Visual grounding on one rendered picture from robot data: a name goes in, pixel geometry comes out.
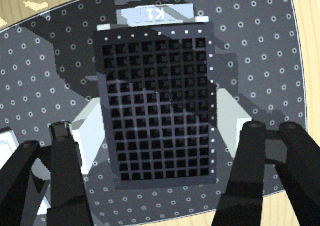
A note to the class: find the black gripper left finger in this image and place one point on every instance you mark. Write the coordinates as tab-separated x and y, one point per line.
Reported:
24	177

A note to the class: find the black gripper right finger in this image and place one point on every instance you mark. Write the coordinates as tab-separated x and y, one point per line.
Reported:
241	205

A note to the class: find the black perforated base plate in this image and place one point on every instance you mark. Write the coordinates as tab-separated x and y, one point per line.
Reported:
48	74

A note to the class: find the black well plate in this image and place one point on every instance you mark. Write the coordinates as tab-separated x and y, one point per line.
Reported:
193	166

